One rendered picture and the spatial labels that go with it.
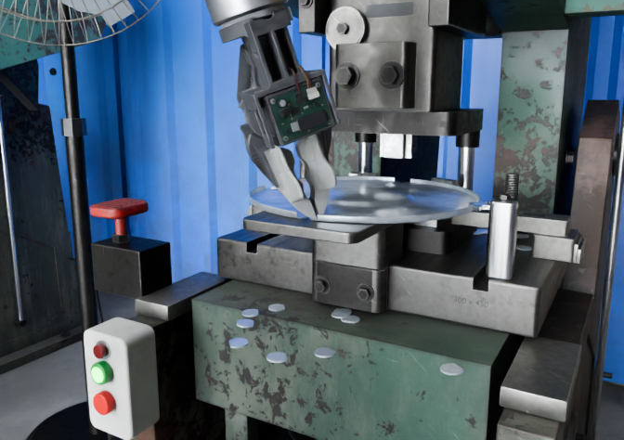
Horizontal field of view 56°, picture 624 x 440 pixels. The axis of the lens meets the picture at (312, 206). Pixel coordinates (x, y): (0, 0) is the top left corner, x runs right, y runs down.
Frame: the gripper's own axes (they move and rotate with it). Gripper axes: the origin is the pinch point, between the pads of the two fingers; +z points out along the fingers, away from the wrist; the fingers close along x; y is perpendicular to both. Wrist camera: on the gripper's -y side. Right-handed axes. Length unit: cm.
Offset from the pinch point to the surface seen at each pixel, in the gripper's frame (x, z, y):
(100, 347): -27.6, 9.6, -11.0
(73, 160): -30, -6, -89
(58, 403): -66, 62, -115
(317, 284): -0.8, 12.2, -7.7
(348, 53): 13.9, -12.9, -12.5
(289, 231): -3.6, 1.1, 1.8
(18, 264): -68, 26, -154
